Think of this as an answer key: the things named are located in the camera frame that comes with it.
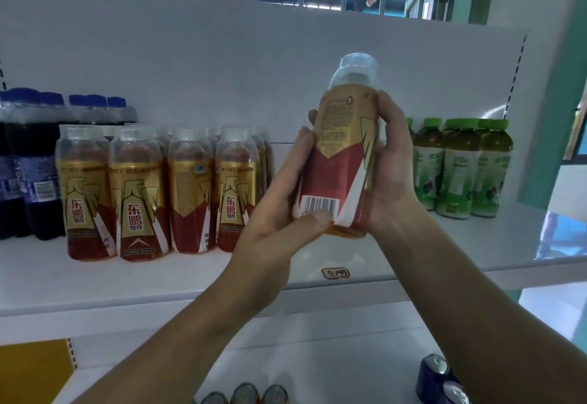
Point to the row of green-capped bottles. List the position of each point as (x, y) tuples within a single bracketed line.
[(459, 170)]

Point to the grey shelf label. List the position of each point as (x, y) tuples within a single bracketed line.
[(336, 272)]

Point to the person's left forearm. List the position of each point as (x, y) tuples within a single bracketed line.
[(156, 362)]

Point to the white metal shelf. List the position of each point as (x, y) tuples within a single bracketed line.
[(229, 50)]

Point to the drinks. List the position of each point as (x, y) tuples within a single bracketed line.
[(438, 381)]

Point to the group of blue-capped cola bottles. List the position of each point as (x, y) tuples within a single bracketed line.
[(27, 170)]

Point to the person's left hand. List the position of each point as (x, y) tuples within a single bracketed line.
[(271, 248)]

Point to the row of amber drink bottles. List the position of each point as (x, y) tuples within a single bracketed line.
[(138, 197)]

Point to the person's right forearm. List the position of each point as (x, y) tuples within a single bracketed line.
[(486, 316)]

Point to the gold red drink bottle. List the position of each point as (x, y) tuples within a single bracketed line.
[(339, 170)]

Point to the person's right hand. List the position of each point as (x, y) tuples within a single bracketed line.
[(394, 165)]

